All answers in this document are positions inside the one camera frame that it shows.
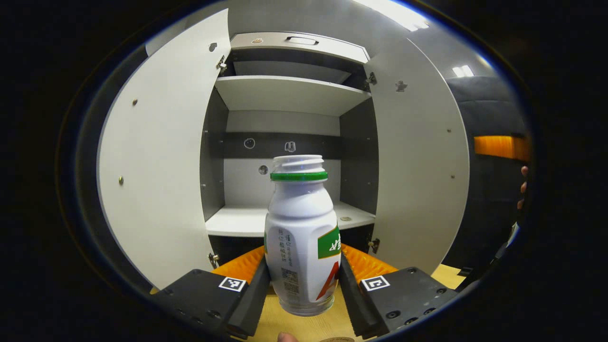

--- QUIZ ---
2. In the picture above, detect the white and grey cabinet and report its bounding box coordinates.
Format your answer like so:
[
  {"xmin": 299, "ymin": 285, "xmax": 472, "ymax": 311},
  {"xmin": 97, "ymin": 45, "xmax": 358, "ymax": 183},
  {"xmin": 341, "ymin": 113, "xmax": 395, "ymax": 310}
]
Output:
[{"xmin": 199, "ymin": 32, "xmax": 380, "ymax": 266}]

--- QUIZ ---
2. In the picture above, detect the white plastic bottle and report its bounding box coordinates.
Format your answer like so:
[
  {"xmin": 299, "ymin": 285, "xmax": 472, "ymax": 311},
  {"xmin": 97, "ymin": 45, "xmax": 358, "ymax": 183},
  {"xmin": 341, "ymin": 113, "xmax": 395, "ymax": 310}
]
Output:
[{"xmin": 264, "ymin": 155, "xmax": 342, "ymax": 317}]

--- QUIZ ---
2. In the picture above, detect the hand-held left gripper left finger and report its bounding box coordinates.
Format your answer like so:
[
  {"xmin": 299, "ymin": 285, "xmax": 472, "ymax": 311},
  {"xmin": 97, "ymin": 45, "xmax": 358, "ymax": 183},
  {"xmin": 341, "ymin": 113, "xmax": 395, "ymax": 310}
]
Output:
[{"xmin": 152, "ymin": 246, "xmax": 271, "ymax": 339}]

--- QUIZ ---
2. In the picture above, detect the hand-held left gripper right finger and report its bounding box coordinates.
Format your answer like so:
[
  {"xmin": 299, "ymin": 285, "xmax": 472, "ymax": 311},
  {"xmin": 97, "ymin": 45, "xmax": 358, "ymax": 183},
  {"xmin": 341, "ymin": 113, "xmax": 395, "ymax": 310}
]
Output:
[{"xmin": 338, "ymin": 244, "xmax": 459, "ymax": 339}]

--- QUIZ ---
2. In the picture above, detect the beige cabinet drawer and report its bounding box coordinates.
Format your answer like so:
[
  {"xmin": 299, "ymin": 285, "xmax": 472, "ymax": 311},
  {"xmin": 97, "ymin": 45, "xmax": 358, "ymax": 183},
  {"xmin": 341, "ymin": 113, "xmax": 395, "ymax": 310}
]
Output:
[{"xmin": 229, "ymin": 32, "xmax": 371, "ymax": 65}]

